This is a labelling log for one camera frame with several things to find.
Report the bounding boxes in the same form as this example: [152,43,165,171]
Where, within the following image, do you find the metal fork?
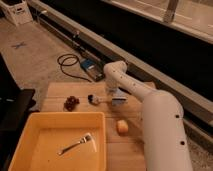
[57,133,92,156]

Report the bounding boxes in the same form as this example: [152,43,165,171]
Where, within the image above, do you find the yellow plastic tub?
[8,112,106,171]

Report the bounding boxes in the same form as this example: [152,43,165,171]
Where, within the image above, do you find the white storage crate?
[0,0,33,26]

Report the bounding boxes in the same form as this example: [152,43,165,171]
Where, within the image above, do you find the blue power supply box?
[80,59,104,82]

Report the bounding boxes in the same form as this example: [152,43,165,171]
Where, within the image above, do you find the dark grape bunch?
[64,96,80,111]

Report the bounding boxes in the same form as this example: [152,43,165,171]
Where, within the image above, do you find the black chair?
[0,53,36,171]

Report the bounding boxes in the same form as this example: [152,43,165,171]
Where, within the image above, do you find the black cable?
[56,53,93,83]

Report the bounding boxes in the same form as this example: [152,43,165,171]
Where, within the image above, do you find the white dish brush black bristles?
[87,94,111,106]

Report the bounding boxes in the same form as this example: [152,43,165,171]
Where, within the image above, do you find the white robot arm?
[104,61,193,171]

